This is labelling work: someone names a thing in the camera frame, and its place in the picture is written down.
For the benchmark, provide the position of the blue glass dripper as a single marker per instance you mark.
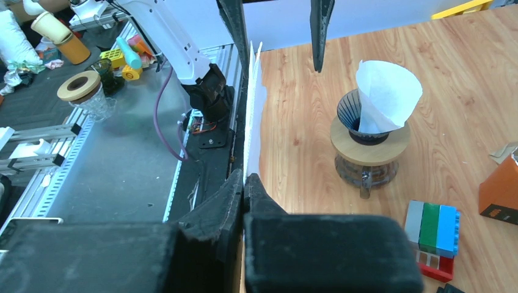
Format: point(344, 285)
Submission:
point(349, 114)

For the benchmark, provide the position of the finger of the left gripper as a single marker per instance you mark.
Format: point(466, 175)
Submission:
point(232, 13)
point(320, 14)

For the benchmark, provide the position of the red toy brick stack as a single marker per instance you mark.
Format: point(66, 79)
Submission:
point(433, 232)

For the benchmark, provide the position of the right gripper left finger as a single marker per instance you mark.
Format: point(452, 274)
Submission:
point(200, 252)

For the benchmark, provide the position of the glass coffee carafe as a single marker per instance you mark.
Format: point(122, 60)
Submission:
point(365, 178)

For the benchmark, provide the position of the wooden lid glass jar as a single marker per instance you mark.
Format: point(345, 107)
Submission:
point(85, 91)

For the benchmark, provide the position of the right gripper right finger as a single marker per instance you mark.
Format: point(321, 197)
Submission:
point(323, 252)

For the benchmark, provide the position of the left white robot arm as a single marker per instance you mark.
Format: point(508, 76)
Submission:
point(202, 80)

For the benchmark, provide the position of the white paper coffee filter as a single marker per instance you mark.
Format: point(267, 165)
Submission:
point(388, 95)

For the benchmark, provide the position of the dark green glass cup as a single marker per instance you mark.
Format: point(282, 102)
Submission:
point(111, 83)

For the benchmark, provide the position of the paper cup stack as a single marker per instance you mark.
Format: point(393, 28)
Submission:
point(48, 26)

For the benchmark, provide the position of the orange filter box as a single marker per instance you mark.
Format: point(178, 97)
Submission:
point(498, 193)

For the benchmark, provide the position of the aluminium frame rail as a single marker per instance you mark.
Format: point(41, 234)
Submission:
point(117, 170)

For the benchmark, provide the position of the colourful toy pile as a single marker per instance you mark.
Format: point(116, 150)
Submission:
point(130, 57)

